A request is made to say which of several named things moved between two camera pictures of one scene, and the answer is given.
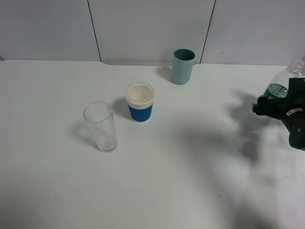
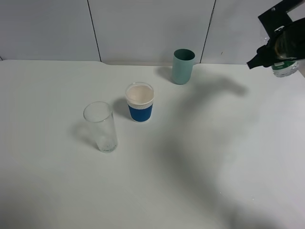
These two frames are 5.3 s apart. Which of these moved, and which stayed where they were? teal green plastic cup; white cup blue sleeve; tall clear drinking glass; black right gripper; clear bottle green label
Moved: clear bottle green label; black right gripper
Stayed: teal green plastic cup; tall clear drinking glass; white cup blue sleeve
